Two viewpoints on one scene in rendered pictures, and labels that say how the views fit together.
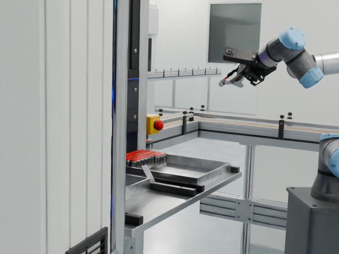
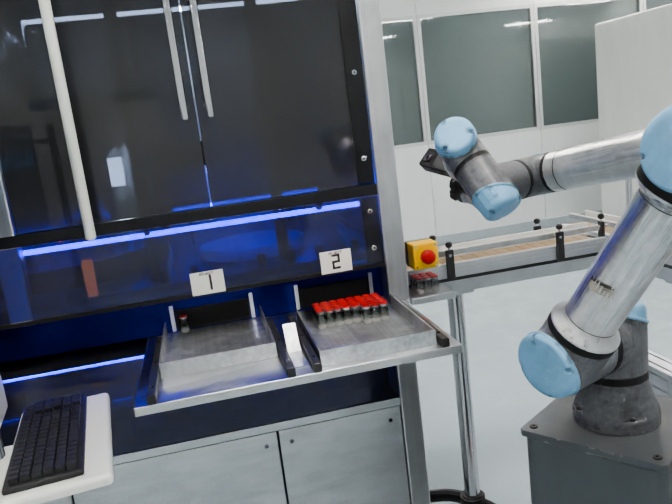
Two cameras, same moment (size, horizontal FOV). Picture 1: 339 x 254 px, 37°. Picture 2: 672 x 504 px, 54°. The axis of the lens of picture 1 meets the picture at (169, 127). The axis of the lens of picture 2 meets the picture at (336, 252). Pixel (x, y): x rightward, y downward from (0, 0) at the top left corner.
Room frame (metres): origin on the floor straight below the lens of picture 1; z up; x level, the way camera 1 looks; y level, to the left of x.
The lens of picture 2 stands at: (0.66, -1.16, 1.39)
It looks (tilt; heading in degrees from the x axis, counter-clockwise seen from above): 11 degrees down; 51
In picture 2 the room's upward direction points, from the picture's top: 7 degrees counter-clockwise
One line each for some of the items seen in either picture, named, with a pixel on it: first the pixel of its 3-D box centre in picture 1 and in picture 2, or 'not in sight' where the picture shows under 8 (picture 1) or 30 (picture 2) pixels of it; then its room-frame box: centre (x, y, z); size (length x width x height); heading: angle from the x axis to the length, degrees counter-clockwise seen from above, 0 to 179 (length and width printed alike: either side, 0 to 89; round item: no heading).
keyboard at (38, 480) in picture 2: not in sight; (50, 435); (1.00, 0.26, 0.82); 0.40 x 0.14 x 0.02; 69
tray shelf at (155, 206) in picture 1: (128, 184); (289, 344); (1.53, 0.12, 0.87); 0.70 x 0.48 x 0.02; 151
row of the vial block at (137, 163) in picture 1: (146, 162); (351, 313); (1.71, 0.08, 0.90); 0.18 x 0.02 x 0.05; 151
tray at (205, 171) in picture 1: (168, 168); (360, 326); (1.66, 0.00, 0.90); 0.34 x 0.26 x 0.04; 61
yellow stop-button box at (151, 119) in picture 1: (148, 124); (422, 253); (1.99, 0.08, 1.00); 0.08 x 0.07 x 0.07; 61
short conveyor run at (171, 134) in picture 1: (153, 130); (496, 254); (2.31, 0.07, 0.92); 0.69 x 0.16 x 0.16; 151
